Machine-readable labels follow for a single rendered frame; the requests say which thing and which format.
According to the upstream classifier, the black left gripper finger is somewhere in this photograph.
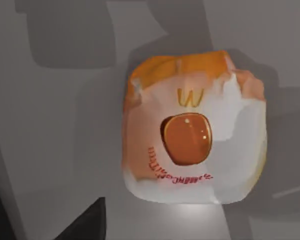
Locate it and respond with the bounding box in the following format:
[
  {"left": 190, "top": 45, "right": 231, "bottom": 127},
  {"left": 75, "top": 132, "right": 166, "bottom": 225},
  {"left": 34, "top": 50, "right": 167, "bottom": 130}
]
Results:
[{"left": 55, "top": 196, "right": 106, "bottom": 240}]

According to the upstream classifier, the white and orange wrapped burger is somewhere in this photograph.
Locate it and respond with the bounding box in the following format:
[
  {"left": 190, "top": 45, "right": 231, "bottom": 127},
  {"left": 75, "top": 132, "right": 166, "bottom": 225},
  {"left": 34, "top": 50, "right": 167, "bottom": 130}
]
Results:
[{"left": 121, "top": 50, "right": 268, "bottom": 206}]

